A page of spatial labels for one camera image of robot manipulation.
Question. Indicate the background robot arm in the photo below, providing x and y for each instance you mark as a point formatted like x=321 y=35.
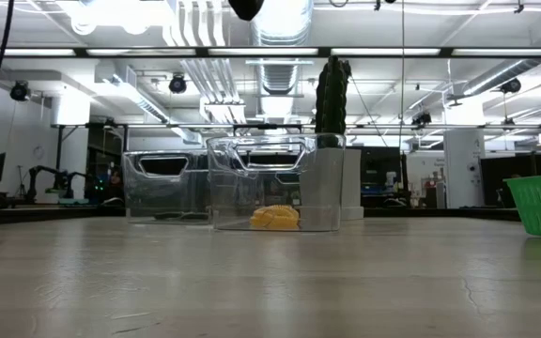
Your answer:
x=40 y=169

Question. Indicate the white ceiling pipes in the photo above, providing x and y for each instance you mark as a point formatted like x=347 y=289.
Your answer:
x=214 y=70

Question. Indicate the black ceiling spot lamp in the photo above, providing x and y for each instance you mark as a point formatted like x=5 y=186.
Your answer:
x=19 y=91
x=178 y=84
x=511 y=86

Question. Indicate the green cactus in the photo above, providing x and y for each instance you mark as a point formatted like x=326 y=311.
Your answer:
x=332 y=94

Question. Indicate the clear plastic bin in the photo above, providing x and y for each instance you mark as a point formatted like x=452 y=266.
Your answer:
x=167 y=197
x=233 y=188

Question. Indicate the dark display screen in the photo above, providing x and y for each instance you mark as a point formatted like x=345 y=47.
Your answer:
x=378 y=164

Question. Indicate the white hexagonal plant pot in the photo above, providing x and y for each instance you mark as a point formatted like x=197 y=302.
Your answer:
x=352 y=188

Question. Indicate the yellow object in bin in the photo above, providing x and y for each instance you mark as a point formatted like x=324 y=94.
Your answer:
x=282 y=224

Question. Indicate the white pillar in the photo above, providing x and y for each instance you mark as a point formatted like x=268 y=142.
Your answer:
x=463 y=169

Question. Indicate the silver ventilation duct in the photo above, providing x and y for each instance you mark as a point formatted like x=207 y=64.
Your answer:
x=280 y=47

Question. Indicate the black aluminium frame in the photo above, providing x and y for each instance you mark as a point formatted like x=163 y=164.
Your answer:
x=322 y=51

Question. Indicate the black background rail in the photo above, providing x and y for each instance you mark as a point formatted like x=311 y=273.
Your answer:
x=392 y=127

